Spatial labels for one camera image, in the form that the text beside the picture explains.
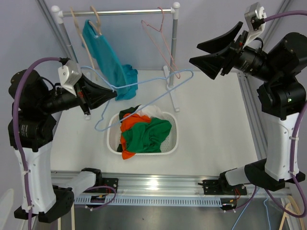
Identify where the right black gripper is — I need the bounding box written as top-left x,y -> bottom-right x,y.
189,22 -> 280,83

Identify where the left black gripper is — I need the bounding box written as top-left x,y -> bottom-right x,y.
39,71 -> 118,114

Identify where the blue wire hanger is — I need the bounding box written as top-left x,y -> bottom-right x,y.
81,66 -> 194,132

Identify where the pink wire hanger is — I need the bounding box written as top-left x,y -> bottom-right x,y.
141,6 -> 179,72

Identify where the orange t shirt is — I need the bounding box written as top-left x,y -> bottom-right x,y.
120,113 -> 151,160

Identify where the beige wooden hanger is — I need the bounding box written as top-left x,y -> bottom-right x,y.
70,7 -> 94,69
88,5 -> 102,35

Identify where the dark green white t shirt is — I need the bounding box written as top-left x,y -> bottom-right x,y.
118,105 -> 164,151

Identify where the bright green t shirt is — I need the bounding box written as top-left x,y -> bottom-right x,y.
122,117 -> 172,153

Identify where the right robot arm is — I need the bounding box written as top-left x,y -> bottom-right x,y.
189,22 -> 307,194

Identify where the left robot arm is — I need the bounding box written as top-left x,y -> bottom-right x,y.
8,69 -> 117,223

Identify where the blue t shirt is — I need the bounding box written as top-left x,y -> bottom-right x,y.
82,20 -> 138,101

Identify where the beige hanger on floor left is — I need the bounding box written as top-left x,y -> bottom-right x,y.
57,209 -> 75,230

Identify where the beige hanger on floor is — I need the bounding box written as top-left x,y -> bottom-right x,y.
57,209 -> 75,230
278,195 -> 302,230

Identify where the beige hanger on floor right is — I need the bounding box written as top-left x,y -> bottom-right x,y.
278,195 -> 302,230

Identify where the white plastic basket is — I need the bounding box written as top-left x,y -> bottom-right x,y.
106,112 -> 179,156

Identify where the metal clothes rack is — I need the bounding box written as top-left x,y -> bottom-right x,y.
51,1 -> 181,120

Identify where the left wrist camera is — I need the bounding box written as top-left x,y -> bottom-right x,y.
58,60 -> 82,96

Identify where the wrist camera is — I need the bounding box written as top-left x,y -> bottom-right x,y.
244,2 -> 266,46
58,60 -> 82,96

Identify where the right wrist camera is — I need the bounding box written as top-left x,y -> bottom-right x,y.
244,2 -> 266,46

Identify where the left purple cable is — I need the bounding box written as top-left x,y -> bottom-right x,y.
12,57 -> 117,230

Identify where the aluminium rail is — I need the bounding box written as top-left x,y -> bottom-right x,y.
50,170 -> 291,208

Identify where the light blue wire hanger floor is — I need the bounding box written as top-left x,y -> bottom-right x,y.
231,186 -> 273,230

